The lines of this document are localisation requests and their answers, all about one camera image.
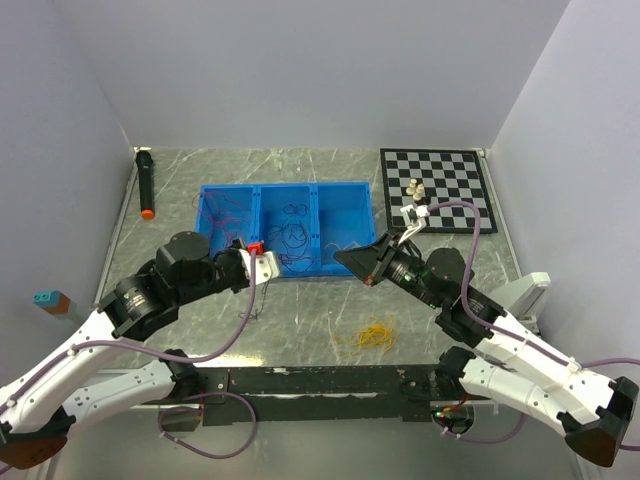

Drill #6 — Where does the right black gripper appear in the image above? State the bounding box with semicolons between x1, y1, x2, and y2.
334;229;443;308

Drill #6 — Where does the dark red wire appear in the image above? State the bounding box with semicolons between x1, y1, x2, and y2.
199;209;251;246

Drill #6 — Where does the yellow wire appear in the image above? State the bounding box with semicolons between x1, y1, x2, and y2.
331;313;399;357

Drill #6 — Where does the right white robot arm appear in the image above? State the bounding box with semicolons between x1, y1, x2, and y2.
334;233;639;467

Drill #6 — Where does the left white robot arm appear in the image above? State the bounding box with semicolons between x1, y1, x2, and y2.
1;231;257;470

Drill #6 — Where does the blue three-compartment bin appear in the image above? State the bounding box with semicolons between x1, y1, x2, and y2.
192;182;376;279

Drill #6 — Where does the cream chess piece right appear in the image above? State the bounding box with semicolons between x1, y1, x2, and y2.
412;184;424;202

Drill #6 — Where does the cream chess piece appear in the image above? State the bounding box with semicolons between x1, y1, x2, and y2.
412;184;424;202
406;179;417;196

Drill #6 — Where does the cream chess piece left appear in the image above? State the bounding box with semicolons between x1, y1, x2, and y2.
406;179;417;196

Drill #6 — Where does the black and white chessboard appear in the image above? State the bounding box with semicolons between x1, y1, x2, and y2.
380;148;498;234

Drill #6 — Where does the black marker orange cap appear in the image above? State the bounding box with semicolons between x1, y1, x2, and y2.
135;150;155;220

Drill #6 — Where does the blue and brown toy block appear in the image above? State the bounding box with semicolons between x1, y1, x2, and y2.
33;290;81;322

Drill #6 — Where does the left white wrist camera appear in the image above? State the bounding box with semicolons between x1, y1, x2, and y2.
239;241;282;285

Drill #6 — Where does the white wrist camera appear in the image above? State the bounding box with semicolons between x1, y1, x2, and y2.
399;203;429;244
239;241;282;285

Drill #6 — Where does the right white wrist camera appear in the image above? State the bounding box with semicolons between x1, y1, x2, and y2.
399;203;429;244

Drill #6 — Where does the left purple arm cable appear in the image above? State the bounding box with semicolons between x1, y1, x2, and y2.
0;249;260;476

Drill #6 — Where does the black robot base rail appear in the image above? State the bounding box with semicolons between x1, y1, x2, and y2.
137;364;496;427

